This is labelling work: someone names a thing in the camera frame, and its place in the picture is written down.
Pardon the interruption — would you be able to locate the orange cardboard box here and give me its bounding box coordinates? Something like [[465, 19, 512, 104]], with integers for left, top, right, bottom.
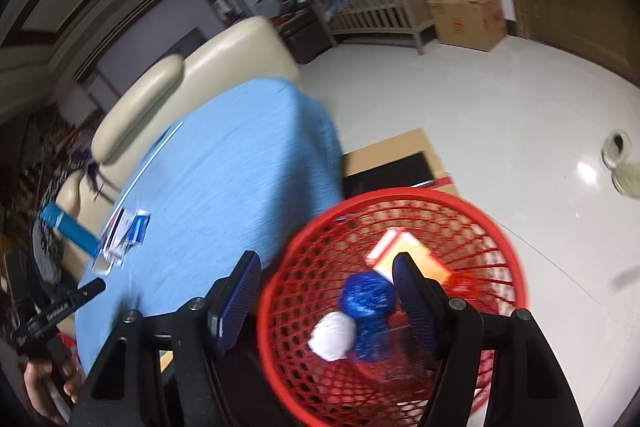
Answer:
[[367, 229, 451, 285]]

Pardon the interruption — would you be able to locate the dark printed foil packet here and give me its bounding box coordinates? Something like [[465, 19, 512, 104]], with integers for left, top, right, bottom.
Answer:
[[92, 207, 133, 275]]

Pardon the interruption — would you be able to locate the long blue box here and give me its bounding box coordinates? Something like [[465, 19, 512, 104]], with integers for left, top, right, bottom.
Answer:
[[40, 203, 108, 275]]

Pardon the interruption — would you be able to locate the white paper ball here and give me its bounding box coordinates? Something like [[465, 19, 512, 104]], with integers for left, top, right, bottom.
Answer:
[[307, 311, 357, 362]]

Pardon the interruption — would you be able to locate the small blue white packet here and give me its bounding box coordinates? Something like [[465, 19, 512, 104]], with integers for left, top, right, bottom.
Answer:
[[125, 209, 152, 253]]

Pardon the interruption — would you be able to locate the blue plastic bag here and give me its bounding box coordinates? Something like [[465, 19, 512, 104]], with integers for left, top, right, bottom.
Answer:
[[341, 272, 401, 363]]

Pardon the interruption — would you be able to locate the brown cardboard box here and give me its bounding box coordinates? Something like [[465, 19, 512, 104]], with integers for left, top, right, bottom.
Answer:
[[427, 0, 506, 52]]

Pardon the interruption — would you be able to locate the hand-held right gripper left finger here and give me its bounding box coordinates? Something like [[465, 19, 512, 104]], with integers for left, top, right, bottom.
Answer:
[[70, 250, 263, 427]]

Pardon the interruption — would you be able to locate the person's left hand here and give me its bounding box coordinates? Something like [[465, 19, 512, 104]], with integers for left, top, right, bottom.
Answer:
[[24, 357, 82, 424]]

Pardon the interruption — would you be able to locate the cream leather sofa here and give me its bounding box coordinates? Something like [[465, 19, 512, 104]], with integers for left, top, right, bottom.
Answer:
[[55, 16, 303, 278]]

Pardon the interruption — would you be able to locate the red plastic mesh basket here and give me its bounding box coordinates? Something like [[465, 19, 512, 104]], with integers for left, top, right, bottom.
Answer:
[[256, 188, 528, 427]]

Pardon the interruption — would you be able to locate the black floor mat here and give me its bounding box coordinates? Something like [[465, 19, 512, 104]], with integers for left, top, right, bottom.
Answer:
[[345, 151, 436, 198]]

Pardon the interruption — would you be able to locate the thin white rod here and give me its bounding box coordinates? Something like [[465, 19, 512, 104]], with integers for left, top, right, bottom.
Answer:
[[102, 121, 184, 233]]

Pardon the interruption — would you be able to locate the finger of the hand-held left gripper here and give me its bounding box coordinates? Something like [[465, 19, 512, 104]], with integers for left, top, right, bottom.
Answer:
[[27, 278, 107, 333]]

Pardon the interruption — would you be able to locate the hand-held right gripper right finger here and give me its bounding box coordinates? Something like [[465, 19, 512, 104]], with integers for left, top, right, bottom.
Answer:
[[391, 252, 583, 427]]

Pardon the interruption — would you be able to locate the flat brown cardboard sheet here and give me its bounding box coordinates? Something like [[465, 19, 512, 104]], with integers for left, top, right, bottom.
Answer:
[[342, 128, 458, 202]]

